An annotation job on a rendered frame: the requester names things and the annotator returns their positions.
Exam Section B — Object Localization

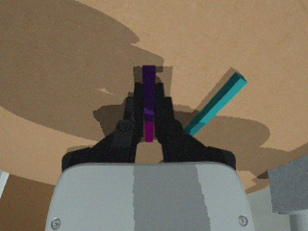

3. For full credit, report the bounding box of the purple rod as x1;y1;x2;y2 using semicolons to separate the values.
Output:
142;65;156;121

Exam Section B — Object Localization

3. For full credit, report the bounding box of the magenta rod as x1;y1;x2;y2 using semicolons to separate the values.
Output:
144;121;154;133
145;133;153;142

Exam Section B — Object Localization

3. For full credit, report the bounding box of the turquoise rod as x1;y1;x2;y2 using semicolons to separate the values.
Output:
183;72;247;136

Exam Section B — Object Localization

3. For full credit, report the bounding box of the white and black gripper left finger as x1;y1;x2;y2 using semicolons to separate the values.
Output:
62;83;144;172

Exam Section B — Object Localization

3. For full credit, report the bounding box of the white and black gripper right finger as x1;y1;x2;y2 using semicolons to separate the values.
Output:
154;83;236;170

